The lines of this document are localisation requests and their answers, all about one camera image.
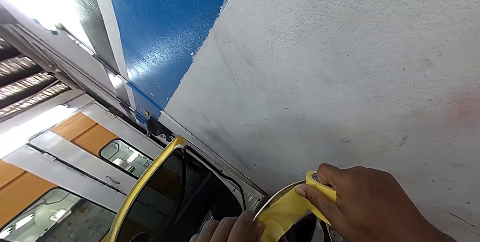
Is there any person's right hand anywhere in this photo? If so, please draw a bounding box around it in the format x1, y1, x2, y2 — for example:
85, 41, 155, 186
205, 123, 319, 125
295, 163, 445, 242

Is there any white curved vehicle frame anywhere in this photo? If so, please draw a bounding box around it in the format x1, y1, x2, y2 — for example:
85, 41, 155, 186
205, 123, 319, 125
254, 179, 334, 242

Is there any long thin wall conduit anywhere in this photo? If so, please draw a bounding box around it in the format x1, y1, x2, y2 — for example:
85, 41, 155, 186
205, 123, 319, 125
56, 24, 271, 198

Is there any black hanging cloth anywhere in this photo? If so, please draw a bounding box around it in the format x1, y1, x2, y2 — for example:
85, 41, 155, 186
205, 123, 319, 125
145, 111, 175, 142

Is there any car door with dark window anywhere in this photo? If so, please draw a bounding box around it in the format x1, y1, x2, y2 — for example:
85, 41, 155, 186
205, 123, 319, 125
107, 135, 266, 242

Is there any yellow tape on door frame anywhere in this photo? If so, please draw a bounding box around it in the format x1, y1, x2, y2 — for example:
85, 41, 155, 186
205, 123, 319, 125
107, 135, 186, 242

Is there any yellow masking tape roll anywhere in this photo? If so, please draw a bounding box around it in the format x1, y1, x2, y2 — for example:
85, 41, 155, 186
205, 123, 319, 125
258, 171, 337, 242

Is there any person's left hand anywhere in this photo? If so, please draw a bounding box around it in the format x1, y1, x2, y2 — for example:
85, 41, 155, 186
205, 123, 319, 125
189, 210, 265, 242

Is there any person's right forearm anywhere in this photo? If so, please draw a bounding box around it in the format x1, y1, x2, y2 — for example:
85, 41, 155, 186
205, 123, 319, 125
422, 219, 457, 242

